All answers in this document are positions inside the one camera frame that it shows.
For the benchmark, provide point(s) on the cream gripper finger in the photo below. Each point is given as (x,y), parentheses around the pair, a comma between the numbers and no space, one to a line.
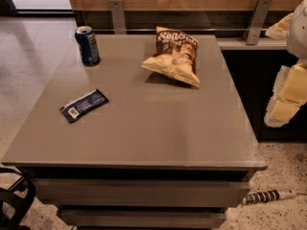
(280,29)
(289,94)

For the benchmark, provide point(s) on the black office chair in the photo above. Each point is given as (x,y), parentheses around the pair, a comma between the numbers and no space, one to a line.
(16,201)

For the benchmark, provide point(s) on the left metal wall bracket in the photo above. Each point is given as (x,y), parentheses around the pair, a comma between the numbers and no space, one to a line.
(118,16)

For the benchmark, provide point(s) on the white power strip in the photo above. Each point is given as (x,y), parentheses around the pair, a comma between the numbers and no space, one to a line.
(268,196)

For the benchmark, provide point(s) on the grey drawer cabinet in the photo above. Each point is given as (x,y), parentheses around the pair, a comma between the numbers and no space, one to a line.
(159,154)

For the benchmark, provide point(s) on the blue soda can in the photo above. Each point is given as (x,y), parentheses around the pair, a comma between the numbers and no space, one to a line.
(88,46)

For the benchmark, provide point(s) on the dark blue snack wrapper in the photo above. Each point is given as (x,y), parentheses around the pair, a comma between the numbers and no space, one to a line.
(74,110)

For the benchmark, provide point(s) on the metal wall bracket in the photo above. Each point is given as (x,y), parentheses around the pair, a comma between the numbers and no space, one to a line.
(259,15)
(118,16)

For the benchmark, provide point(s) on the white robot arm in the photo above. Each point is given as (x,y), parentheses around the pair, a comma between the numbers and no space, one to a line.
(296,41)

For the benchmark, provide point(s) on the right metal wall bracket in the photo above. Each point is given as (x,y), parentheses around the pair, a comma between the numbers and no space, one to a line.
(259,15)

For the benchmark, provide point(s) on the brown chip bag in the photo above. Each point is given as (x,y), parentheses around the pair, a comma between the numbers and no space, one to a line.
(175,56)

